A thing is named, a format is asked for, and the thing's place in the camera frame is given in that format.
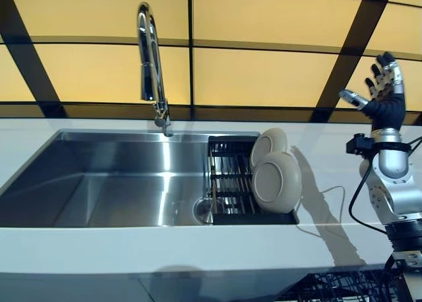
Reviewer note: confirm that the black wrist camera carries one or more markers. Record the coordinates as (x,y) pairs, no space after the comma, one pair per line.
(359,145)

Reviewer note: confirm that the small beige ceramic plate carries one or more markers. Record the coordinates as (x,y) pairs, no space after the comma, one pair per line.
(268,143)

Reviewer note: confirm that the black dish drying rack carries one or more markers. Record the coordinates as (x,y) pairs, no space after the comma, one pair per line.
(230,183)

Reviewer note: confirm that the steel sink drain strainer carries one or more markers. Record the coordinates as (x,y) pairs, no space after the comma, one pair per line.
(202,209)

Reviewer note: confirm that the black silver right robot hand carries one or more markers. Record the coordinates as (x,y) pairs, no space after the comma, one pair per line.
(385,110)

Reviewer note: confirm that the stainless steel sink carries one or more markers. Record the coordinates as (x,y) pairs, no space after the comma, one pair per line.
(115,183)

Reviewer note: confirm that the chrome gooseneck kitchen faucet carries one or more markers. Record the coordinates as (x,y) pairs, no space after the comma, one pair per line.
(150,51)

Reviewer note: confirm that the large beige ceramic plate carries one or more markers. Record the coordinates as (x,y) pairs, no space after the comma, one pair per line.
(277,183)

